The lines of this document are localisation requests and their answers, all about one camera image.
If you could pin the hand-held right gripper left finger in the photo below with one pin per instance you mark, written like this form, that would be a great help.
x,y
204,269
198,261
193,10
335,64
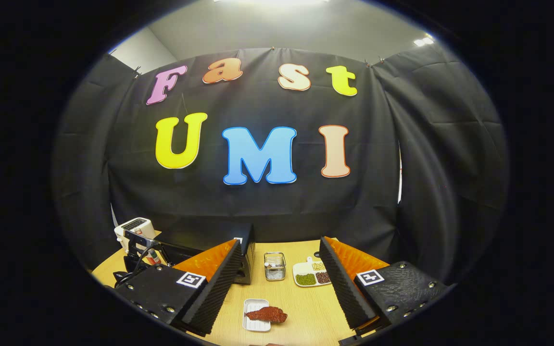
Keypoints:
x,y
214,288

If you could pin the small clear bottle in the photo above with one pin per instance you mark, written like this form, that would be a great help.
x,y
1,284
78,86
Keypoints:
x,y
154,257

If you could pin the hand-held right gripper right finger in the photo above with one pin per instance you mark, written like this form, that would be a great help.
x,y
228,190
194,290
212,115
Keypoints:
x,y
344,288

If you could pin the black electric oven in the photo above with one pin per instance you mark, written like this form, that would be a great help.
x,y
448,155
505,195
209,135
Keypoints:
x,y
209,230

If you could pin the small ceiling light panel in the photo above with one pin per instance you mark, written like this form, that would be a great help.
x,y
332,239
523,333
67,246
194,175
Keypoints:
x,y
423,41

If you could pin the black backdrop cloth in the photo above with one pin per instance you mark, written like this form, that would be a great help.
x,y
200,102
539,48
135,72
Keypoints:
x,y
258,206

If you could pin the white divided bean dish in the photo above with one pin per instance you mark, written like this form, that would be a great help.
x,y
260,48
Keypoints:
x,y
310,276

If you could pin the white toaster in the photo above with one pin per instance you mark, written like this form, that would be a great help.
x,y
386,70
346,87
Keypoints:
x,y
135,226

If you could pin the small metal mesh basket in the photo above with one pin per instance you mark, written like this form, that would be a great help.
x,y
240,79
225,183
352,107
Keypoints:
x,y
274,269

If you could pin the white rectangular tray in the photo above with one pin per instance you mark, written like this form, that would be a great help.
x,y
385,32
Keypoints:
x,y
255,327

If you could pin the red-brown meat piece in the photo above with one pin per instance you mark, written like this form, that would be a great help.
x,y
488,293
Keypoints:
x,y
267,314

